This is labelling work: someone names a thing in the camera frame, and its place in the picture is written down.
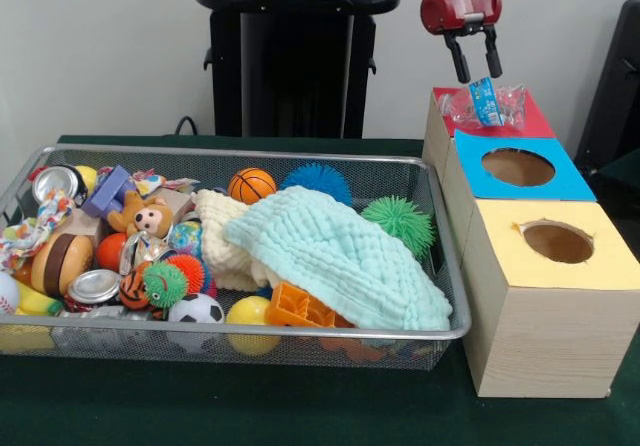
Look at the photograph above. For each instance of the green spiky rubber ball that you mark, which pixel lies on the green spiky rubber ball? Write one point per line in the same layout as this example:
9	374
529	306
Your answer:
397	218

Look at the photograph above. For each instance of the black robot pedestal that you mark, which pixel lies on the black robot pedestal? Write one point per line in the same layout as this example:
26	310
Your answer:
300	66

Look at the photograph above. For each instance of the mint green waffle cloth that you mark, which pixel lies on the mint green waffle cloth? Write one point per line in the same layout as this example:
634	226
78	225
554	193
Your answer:
350	261

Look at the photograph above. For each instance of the brown plush monkey toy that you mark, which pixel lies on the brown plush monkey toy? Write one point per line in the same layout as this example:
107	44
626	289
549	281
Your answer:
150	218

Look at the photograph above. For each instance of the yellow plastic ball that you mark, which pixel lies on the yellow plastic ball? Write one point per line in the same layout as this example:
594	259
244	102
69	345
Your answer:
250	311

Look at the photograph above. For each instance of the blue spiky rubber ball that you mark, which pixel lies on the blue spiky rubber ball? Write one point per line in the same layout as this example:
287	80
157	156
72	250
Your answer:
317	176

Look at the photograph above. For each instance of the dark green tablecloth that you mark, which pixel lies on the dark green tablecloth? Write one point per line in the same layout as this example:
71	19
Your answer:
250	406
625	186

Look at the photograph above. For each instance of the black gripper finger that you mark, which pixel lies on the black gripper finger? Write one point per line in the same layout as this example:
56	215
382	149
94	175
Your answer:
459	58
492	53

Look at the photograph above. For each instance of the wooden box with three holes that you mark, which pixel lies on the wooden box with three holes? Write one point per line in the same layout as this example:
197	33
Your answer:
550	341

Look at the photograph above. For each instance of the cream waffle cloth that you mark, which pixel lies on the cream waffle cloth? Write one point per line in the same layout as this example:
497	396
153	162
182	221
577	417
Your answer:
225	246

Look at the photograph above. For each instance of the small orange basketball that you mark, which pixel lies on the small orange basketball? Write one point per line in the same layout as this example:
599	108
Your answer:
252	183

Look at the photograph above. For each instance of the crushed clear plastic bottle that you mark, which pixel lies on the crushed clear plastic bottle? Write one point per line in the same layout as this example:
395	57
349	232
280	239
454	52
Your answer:
485	106

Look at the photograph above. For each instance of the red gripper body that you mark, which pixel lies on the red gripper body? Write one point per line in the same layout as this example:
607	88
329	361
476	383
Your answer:
460	11

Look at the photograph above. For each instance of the green spiky creature toy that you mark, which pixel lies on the green spiky creature toy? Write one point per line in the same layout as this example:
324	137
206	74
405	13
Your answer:
162	286

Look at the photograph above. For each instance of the small soccer ball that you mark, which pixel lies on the small soccer ball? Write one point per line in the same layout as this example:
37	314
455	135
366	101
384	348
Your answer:
195	311

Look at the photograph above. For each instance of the black upright panel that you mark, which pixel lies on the black upright panel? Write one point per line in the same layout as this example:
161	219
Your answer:
615	91

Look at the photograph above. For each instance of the orange plastic brick toy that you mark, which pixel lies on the orange plastic brick toy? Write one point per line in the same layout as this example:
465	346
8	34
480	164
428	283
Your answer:
295	308

